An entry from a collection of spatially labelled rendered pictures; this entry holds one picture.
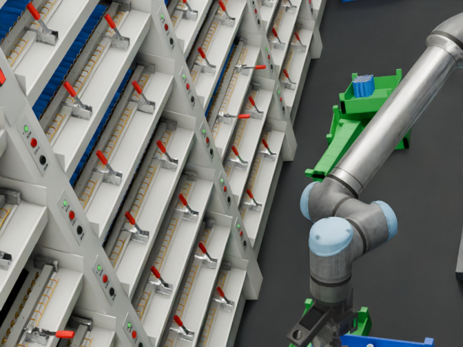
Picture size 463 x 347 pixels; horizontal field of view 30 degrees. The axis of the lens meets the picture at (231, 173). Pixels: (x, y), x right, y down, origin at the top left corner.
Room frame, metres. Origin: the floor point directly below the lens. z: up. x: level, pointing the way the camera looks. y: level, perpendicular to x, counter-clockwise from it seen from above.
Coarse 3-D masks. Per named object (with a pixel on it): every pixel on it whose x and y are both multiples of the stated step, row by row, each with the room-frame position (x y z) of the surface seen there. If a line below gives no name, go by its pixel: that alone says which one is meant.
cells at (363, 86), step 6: (354, 78) 2.90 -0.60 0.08; (360, 78) 2.88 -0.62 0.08; (366, 78) 2.86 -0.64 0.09; (372, 78) 2.88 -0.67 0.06; (354, 84) 2.85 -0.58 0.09; (360, 84) 2.83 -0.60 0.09; (366, 84) 2.82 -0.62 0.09; (372, 84) 2.85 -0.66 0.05; (354, 90) 2.85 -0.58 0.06; (360, 90) 2.82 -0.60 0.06; (366, 90) 2.81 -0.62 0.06; (372, 90) 2.85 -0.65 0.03; (360, 96) 2.82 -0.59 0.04; (366, 96) 2.81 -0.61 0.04
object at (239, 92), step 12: (240, 36) 2.64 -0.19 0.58; (252, 36) 2.63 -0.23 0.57; (252, 48) 2.62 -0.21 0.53; (240, 60) 2.55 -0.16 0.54; (252, 60) 2.55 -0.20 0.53; (252, 72) 2.51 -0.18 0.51; (240, 84) 2.43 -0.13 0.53; (228, 96) 2.37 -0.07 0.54; (240, 96) 2.36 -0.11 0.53; (228, 108) 2.31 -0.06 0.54; (240, 108) 2.35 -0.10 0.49; (216, 132) 2.20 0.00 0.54; (228, 132) 2.20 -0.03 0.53; (216, 144) 2.15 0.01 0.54; (228, 144) 2.19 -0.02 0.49
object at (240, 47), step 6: (240, 42) 2.62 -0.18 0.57; (240, 48) 2.58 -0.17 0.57; (234, 54) 2.55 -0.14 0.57; (234, 60) 2.52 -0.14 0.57; (234, 66) 2.49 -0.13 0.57; (228, 72) 2.45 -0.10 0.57; (228, 78) 2.42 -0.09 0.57; (228, 84) 2.39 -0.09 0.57; (234, 84) 2.41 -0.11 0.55; (222, 90) 2.36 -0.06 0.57; (222, 96) 2.33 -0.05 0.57; (216, 102) 2.31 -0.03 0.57; (222, 102) 2.32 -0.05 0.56; (228, 102) 2.33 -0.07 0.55; (216, 108) 2.28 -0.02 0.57; (216, 114) 2.25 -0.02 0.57; (210, 120) 2.22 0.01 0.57; (210, 126) 2.20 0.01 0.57
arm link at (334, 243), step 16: (320, 224) 1.35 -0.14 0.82; (336, 224) 1.34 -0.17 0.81; (320, 240) 1.30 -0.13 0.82; (336, 240) 1.29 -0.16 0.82; (352, 240) 1.31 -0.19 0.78; (320, 256) 1.29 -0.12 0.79; (336, 256) 1.28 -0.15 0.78; (352, 256) 1.29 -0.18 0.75; (320, 272) 1.29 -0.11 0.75; (336, 272) 1.27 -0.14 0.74
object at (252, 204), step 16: (272, 128) 2.64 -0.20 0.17; (272, 144) 2.56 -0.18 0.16; (256, 160) 2.48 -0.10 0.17; (272, 160) 2.47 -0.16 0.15; (256, 176) 2.39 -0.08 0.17; (272, 176) 2.39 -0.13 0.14; (256, 192) 2.32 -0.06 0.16; (240, 208) 2.25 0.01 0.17; (256, 208) 2.23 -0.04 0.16; (256, 224) 2.18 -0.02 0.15
